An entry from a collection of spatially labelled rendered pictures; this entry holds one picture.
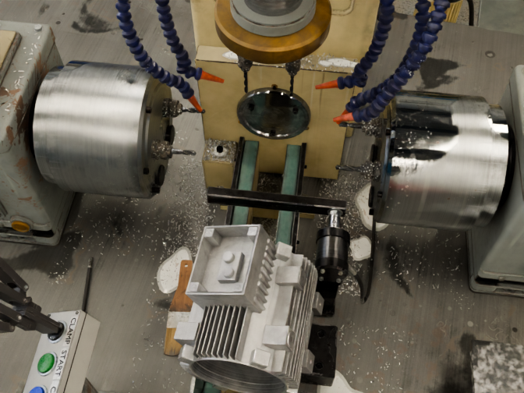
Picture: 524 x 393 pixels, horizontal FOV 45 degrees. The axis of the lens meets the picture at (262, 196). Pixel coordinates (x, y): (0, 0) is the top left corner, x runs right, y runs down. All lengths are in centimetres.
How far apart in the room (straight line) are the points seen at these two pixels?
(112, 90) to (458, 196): 62
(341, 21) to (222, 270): 55
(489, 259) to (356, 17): 52
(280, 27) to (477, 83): 86
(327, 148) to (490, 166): 39
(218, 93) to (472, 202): 52
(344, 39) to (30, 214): 71
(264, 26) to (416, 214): 43
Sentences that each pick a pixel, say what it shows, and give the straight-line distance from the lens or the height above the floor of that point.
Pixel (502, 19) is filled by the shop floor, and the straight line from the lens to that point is 318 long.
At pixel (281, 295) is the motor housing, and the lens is 99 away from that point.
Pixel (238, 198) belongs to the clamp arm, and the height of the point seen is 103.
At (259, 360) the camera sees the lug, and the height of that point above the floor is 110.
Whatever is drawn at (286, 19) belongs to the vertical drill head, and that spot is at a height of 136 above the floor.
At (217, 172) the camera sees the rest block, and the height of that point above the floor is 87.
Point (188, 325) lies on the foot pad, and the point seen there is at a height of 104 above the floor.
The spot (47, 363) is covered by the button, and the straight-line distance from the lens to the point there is 101.
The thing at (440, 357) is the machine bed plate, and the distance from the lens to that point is 130.
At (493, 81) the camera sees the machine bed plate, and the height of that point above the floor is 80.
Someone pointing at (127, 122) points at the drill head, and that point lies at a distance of 112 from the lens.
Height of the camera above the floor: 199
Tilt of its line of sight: 58 degrees down
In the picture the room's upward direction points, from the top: straight up
